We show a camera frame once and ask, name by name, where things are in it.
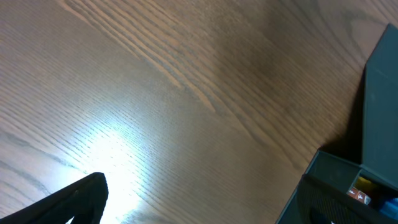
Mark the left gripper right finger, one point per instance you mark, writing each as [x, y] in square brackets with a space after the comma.
[319, 202]

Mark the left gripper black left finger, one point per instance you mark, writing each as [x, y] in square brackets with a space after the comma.
[80, 202]

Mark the dark green hinged box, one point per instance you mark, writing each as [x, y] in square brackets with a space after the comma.
[368, 147]

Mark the brown carton with barcode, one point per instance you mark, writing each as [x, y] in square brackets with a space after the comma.
[359, 195]

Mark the yellow snack bag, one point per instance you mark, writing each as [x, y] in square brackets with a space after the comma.
[365, 185]

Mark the blue Oreo cookie pack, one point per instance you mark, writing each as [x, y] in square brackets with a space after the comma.
[390, 208]

